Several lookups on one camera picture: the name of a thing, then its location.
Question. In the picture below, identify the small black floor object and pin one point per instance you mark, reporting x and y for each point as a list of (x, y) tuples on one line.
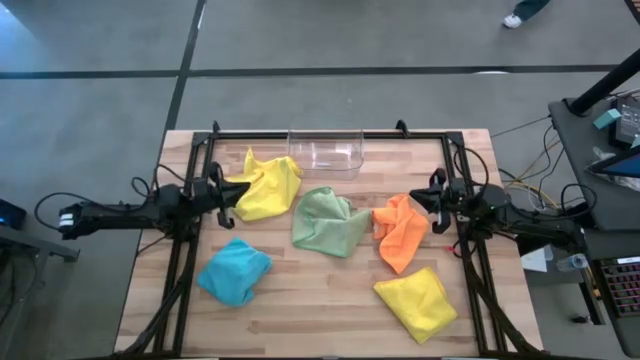
[(580, 319)]

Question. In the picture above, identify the backlit keyboard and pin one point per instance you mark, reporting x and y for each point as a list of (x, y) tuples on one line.
[(622, 287)]

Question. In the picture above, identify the yellow microfiber towel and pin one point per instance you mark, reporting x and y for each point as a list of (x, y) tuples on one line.
[(417, 305), (270, 187)]

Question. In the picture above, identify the clear plastic bin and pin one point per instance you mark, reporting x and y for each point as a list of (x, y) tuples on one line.
[(325, 150)]

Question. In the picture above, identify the clear water bottle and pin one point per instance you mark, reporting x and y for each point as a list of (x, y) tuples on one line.
[(574, 262)]

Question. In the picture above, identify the blue microfiber towel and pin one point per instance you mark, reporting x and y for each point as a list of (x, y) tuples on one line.
[(232, 272)]

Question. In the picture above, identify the grey side table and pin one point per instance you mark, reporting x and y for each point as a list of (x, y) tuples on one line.
[(615, 210)]

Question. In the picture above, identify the white paper sheet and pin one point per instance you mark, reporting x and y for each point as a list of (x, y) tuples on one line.
[(535, 261)]

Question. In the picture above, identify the person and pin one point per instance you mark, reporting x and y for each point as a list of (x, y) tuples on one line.
[(512, 21)]

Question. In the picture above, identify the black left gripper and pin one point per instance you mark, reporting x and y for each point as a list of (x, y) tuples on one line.
[(207, 192)]

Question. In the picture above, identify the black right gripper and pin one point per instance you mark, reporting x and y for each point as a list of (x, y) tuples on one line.
[(455, 197)]

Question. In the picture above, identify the orange microfiber towel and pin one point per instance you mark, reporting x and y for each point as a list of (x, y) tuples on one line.
[(400, 235)]

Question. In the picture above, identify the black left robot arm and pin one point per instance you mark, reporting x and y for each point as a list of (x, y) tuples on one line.
[(125, 215)]

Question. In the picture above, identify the tablet with dark screen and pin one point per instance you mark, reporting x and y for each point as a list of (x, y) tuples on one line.
[(622, 165)]

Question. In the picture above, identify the grey desk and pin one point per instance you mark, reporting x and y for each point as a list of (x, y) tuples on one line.
[(630, 340)]

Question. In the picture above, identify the black metal stand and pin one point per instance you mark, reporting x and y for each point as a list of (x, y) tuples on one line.
[(45, 246)]

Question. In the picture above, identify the black pole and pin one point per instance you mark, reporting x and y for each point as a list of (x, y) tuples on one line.
[(605, 85)]

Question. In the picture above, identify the small teal box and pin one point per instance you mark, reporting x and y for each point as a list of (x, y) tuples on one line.
[(607, 119)]

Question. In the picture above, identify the black electronic device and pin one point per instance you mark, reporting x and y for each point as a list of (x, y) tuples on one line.
[(627, 125)]

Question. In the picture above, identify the black aluminium table frame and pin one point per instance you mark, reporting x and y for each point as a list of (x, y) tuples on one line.
[(250, 135)]

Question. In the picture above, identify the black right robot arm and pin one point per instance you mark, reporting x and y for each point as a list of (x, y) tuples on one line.
[(525, 227)]

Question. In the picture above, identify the black device with blue light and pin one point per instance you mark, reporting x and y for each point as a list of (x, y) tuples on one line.
[(11, 215)]

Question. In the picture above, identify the green microfiber towel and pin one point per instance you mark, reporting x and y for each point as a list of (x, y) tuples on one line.
[(325, 225)]

